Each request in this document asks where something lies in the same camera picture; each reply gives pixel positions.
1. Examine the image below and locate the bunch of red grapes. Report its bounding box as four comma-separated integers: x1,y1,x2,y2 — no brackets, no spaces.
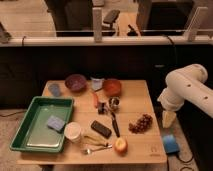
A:
129,114,153,134

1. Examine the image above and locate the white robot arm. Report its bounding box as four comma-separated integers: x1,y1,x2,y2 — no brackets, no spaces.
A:
157,64,213,128

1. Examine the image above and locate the small metal cup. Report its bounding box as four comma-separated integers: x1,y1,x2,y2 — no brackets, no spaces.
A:
109,97,120,111

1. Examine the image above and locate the white paper cup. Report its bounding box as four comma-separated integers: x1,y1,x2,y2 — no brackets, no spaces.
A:
64,122,82,143

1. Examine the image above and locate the blue plastic cup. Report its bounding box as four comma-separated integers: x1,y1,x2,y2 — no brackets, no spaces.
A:
48,83,61,97

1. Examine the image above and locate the blue foot pedal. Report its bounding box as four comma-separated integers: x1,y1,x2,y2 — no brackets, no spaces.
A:
162,134,180,154

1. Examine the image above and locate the red yellow apple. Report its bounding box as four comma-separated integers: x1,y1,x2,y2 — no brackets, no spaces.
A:
113,137,128,155

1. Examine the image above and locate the wooden table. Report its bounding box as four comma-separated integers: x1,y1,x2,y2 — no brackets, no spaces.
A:
17,80,167,165

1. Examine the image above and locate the orange bowl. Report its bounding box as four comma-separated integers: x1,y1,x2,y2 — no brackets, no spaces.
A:
103,79,122,97

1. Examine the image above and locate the black binder clip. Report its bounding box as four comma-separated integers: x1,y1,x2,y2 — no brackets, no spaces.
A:
97,102,107,114

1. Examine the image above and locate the black rectangular block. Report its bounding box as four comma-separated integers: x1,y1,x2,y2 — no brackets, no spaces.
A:
91,121,112,138

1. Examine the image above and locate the orange carrot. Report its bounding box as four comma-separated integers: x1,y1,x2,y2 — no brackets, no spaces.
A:
92,92,99,108

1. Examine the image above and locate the yellow banana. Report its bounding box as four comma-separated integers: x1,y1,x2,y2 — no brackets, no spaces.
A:
83,133,108,147

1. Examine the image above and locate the metal fork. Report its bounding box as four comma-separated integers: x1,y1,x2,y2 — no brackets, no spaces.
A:
81,145,112,155

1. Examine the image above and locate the purple bowl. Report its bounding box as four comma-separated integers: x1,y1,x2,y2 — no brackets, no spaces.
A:
65,74,87,92

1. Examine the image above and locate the blue sponge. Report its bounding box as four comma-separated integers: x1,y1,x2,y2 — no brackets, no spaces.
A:
46,116,65,132

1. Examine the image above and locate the green plastic tray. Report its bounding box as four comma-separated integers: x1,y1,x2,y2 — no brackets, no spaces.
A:
10,96,74,153

